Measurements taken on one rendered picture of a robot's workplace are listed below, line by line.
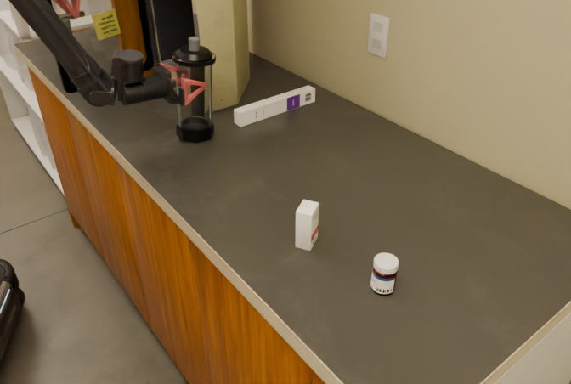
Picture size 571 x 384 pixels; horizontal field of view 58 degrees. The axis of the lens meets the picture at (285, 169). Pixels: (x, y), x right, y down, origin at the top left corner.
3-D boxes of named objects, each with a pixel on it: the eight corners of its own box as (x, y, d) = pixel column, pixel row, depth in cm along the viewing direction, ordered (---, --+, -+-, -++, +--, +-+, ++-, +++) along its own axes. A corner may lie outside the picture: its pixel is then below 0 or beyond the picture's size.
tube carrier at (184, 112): (201, 117, 148) (201, 45, 137) (222, 132, 141) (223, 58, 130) (167, 126, 142) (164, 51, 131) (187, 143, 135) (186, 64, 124)
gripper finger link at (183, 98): (196, 66, 133) (162, 72, 128) (211, 76, 128) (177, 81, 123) (196, 90, 136) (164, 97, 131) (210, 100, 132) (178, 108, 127)
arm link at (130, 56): (94, 86, 127) (89, 104, 121) (91, 42, 120) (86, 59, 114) (144, 89, 130) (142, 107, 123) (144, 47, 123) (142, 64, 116)
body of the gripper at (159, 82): (158, 65, 132) (131, 70, 127) (178, 79, 125) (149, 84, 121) (160, 89, 135) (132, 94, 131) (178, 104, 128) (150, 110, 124)
